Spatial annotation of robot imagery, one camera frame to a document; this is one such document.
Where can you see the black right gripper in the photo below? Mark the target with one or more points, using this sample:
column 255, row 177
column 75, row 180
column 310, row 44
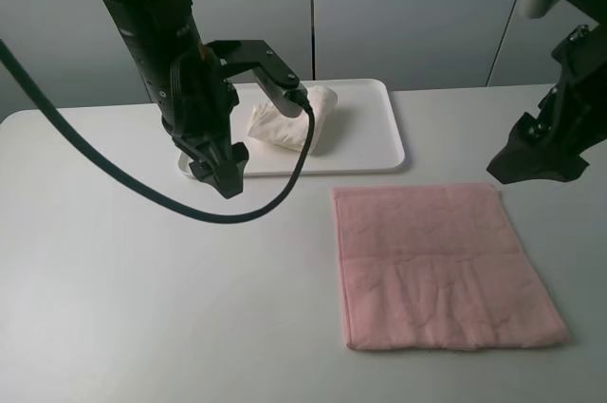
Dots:
column 573, row 115

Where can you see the white plastic tray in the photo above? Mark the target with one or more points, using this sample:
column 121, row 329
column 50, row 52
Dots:
column 359, row 137

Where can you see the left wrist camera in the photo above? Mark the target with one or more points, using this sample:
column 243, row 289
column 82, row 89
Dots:
column 272, row 74

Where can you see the pink towel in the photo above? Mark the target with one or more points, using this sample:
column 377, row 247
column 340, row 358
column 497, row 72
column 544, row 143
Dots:
column 437, row 267

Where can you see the white towel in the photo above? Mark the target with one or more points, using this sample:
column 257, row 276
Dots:
column 268, row 125

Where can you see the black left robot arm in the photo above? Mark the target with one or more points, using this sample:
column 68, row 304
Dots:
column 156, row 32

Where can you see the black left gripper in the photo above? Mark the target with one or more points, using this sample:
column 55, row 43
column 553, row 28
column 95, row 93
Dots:
column 200, row 124

